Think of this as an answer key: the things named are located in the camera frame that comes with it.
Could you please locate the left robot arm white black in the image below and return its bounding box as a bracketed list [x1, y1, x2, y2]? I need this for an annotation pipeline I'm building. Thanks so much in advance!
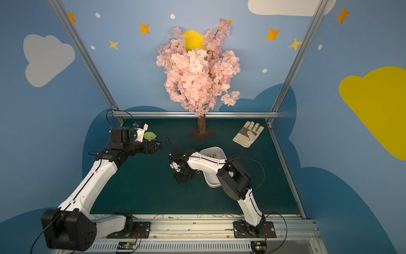
[41, 122, 161, 252]

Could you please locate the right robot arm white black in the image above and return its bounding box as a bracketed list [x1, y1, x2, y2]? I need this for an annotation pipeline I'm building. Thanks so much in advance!
[169, 149, 265, 236]

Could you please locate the white storage box tray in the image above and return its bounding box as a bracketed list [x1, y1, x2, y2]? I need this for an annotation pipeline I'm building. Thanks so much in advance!
[199, 147, 227, 188]

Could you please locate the grey work glove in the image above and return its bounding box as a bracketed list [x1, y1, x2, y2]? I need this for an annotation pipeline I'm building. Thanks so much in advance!
[233, 121, 264, 148]

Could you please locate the pink cherry blossom tree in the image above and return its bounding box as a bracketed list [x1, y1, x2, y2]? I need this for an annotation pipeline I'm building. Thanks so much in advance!
[156, 19, 241, 141]

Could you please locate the left green circuit board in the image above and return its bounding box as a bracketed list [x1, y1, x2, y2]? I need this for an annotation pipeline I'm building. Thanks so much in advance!
[117, 242, 136, 251]

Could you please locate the green circuit board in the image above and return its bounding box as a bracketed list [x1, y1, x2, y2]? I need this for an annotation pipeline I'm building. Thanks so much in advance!
[117, 242, 136, 251]
[251, 241, 267, 254]

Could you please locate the right green circuit board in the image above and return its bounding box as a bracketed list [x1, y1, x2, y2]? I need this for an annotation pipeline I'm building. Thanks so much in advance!
[251, 241, 267, 254]

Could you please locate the green toy shovel wooden handle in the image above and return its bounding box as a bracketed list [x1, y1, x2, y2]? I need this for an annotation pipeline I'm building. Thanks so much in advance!
[144, 132, 157, 141]

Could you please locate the aluminium frame back bar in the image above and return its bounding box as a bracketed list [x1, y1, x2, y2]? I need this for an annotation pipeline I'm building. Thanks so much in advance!
[112, 110, 279, 119]

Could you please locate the aluminium front rail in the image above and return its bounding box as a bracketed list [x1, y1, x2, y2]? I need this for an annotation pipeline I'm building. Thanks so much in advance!
[88, 214, 327, 254]

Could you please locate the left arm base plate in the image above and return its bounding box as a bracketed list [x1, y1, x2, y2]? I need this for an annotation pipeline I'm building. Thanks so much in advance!
[106, 221, 151, 239]

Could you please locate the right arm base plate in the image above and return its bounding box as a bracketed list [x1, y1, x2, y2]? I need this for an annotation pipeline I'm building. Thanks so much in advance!
[233, 220, 277, 238]

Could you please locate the aluminium frame left post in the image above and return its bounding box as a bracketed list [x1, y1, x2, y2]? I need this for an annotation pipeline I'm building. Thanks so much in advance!
[48, 0, 119, 111]

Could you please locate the aluminium frame post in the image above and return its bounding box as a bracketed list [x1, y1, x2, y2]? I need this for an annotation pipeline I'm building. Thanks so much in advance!
[266, 0, 329, 127]
[48, 0, 119, 111]

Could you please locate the aluminium frame right post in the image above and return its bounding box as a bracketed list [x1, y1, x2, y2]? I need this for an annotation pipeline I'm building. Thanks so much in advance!
[266, 0, 329, 127]

